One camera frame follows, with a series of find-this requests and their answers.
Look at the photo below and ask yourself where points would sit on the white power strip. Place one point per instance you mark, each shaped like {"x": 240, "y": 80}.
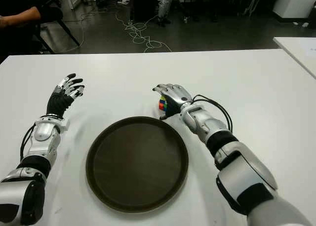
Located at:
{"x": 123, "y": 2}

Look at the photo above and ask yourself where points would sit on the multicoloured Rubik's cube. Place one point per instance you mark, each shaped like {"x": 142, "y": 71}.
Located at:
{"x": 162, "y": 103}

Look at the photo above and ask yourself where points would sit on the bystander bare forearm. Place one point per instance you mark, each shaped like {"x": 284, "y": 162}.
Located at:
{"x": 23, "y": 17}

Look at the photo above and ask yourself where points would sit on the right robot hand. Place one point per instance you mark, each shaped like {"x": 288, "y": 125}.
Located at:
{"x": 179, "y": 95}

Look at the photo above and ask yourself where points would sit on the bystander black clothed body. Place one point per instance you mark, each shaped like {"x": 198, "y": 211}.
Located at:
{"x": 50, "y": 13}

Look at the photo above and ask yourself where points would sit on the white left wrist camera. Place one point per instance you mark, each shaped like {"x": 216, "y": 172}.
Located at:
{"x": 64, "y": 125}

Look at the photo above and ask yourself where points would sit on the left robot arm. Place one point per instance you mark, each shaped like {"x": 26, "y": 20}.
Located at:
{"x": 39, "y": 133}

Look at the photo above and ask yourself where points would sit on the black cabinet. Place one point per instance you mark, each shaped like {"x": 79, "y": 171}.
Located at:
{"x": 144, "y": 6}

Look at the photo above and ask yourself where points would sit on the white side table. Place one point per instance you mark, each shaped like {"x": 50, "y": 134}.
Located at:
{"x": 298, "y": 50}

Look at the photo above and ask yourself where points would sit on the small white floor scrap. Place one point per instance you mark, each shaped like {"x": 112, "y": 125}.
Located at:
{"x": 305, "y": 24}

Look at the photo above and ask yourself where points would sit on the black office chair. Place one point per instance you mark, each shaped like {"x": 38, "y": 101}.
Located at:
{"x": 70, "y": 34}

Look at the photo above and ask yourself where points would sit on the chrome frame stool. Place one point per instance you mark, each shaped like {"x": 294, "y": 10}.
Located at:
{"x": 251, "y": 6}

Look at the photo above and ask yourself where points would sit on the bystander bare hand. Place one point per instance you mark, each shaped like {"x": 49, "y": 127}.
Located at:
{"x": 3, "y": 22}

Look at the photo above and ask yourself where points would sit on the white slanted cabinet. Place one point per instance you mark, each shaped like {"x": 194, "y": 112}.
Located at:
{"x": 293, "y": 3}

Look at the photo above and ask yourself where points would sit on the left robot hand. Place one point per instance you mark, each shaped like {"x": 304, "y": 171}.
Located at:
{"x": 55, "y": 102}

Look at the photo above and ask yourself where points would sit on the brown round plate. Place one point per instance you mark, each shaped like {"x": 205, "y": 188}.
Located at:
{"x": 138, "y": 161}

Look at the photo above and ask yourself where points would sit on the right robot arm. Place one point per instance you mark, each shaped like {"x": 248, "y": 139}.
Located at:
{"x": 247, "y": 171}

